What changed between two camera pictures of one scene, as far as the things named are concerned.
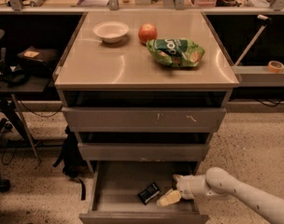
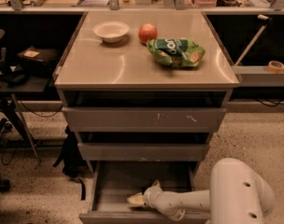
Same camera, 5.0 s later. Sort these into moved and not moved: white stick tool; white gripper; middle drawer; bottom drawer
Moved: white gripper
Not moved: bottom drawer; middle drawer; white stick tool
